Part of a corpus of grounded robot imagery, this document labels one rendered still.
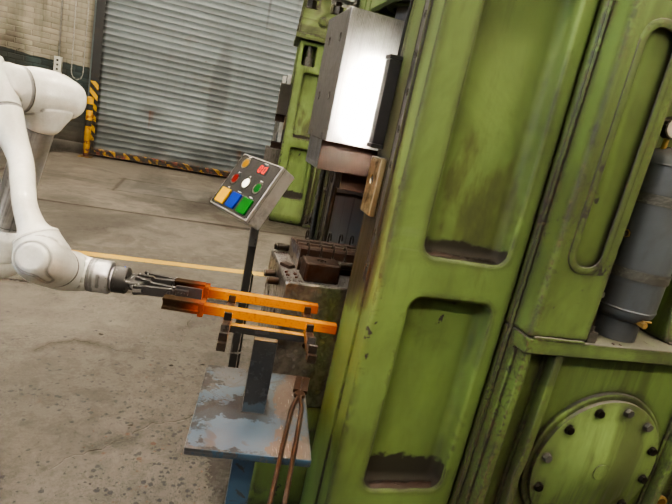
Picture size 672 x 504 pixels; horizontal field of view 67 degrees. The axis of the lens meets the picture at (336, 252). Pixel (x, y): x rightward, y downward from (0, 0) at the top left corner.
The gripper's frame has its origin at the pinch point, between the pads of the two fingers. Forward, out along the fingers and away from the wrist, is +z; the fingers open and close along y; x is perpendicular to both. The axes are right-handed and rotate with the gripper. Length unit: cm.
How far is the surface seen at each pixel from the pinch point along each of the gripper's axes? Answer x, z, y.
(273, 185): 21, 18, -81
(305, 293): -2.4, 33.5, -19.2
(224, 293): 1.1, 9.3, 1.3
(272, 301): 1.0, 22.6, 1.3
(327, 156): 41, 33, -34
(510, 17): 88, 71, -5
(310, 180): -28, 69, -530
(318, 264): 7.0, 36.1, -22.3
